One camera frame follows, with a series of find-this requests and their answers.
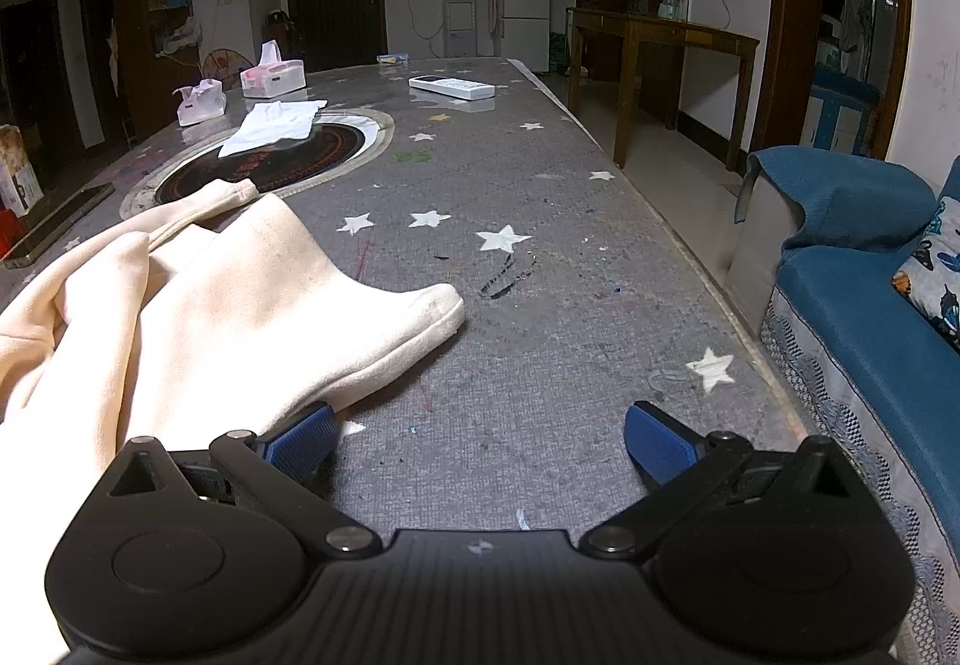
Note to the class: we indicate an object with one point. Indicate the blue storage cabinet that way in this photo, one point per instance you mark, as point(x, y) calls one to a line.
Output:
point(836, 113)

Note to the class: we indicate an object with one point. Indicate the dark wooden corner shelf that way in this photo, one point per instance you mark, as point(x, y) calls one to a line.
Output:
point(150, 27)

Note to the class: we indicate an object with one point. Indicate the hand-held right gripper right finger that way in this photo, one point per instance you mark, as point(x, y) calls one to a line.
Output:
point(660, 444)

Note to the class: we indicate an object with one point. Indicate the round black built-in cooktop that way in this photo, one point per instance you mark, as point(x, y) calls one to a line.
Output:
point(300, 158)

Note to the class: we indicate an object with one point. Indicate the small pink tissue pack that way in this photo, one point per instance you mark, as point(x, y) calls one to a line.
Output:
point(202, 106)

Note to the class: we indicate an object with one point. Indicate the brown wooden side table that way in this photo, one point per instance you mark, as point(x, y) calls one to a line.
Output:
point(675, 35)

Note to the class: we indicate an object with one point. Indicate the white tissue sheet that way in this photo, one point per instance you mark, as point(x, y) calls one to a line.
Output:
point(274, 125)

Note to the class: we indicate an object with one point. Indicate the dark smartphone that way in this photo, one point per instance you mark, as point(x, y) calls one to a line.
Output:
point(52, 222)

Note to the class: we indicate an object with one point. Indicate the blue sofa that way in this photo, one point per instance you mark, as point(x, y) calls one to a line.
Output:
point(847, 260)

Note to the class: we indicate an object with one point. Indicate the printed cushion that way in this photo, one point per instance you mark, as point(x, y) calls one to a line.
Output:
point(934, 267)

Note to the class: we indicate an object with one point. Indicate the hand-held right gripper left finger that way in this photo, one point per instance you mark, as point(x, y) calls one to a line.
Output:
point(304, 444)

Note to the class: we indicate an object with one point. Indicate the white remote control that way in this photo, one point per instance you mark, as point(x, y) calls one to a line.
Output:
point(450, 87)

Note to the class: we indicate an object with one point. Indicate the cream sweatshirt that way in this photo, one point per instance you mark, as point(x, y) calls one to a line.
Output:
point(225, 305)

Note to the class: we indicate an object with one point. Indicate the pink tissue box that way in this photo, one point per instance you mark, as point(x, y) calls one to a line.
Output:
point(274, 80)

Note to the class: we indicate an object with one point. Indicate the grey star-print tablecloth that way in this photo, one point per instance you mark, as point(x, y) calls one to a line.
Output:
point(525, 335)

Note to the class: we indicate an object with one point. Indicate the cardboard box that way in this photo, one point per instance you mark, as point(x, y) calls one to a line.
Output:
point(16, 170)

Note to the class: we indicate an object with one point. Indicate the white water dispenser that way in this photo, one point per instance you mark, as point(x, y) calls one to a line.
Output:
point(459, 27)

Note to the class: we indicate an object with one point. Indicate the red plastic stool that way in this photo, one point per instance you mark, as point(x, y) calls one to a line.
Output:
point(4, 228)

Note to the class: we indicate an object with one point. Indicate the glass jar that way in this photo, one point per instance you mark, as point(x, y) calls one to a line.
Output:
point(673, 3)

